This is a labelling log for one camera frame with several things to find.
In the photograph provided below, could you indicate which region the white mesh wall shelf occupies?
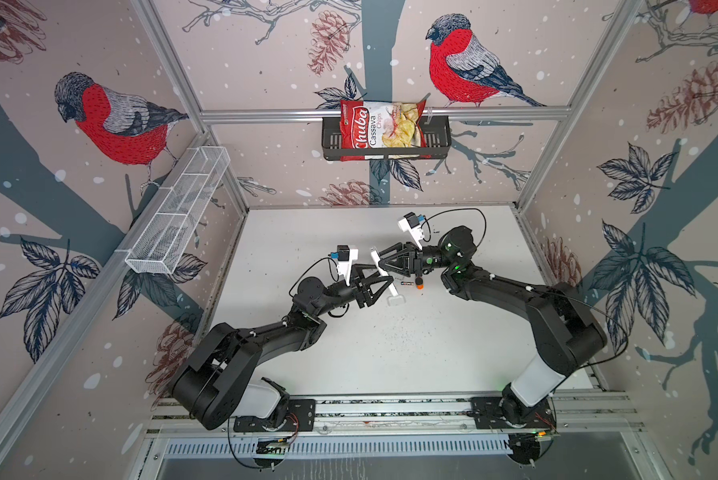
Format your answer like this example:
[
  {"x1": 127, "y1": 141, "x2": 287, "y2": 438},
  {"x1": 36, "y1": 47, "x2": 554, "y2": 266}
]
[{"x1": 125, "y1": 146, "x2": 230, "y2": 275}]

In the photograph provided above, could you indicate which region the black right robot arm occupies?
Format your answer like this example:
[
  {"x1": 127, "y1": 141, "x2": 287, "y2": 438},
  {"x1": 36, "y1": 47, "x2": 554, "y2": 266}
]
[{"x1": 378, "y1": 226, "x2": 607, "y2": 426}]

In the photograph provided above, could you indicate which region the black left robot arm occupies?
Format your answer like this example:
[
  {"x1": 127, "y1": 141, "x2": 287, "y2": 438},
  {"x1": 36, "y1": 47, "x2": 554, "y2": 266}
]
[{"x1": 167, "y1": 265, "x2": 393, "y2": 430}]

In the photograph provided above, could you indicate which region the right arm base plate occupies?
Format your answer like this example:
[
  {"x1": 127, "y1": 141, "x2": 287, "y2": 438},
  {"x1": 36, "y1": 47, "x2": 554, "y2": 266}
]
[{"x1": 468, "y1": 396, "x2": 557, "y2": 430}]

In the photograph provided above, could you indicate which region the aluminium mounting rail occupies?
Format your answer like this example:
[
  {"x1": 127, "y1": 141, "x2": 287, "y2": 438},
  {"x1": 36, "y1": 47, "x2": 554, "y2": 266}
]
[{"x1": 145, "y1": 391, "x2": 642, "y2": 436}]

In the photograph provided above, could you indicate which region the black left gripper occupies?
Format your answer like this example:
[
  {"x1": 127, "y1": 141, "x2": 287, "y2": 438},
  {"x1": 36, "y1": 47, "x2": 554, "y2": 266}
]
[{"x1": 313, "y1": 265, "x2": 390, "y2": 320}]

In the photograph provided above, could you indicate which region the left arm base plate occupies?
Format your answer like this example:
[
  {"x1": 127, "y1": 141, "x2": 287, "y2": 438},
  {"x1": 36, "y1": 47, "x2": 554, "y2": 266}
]
[{"x1": 232, "y1": 398, "x2": 316, "y2": 434}]

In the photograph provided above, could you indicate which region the white air conditioner remote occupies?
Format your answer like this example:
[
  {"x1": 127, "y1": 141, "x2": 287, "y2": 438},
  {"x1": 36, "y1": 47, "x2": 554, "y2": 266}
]
[{"x1": 370, "y1": 248, "x2": 402, "y2": 296}]

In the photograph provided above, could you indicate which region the red cassava chips bag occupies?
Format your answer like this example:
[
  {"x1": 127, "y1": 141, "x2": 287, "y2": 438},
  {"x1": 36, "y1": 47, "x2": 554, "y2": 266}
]
[{"x1": 340, "y1": 100, "x2": 427, "y2": 150}]

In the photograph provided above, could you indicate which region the black wire basket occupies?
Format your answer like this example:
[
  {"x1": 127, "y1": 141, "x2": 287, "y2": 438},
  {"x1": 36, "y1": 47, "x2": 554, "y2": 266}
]
[{"x1": 322, "y1": 116, "x2": 452, "y2": 161}]

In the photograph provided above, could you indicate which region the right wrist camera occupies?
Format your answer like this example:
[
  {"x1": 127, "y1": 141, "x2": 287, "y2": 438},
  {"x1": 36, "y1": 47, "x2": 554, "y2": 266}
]
[{"x1": 398, "y1": 212, "x2": 426, "y2": 250}]

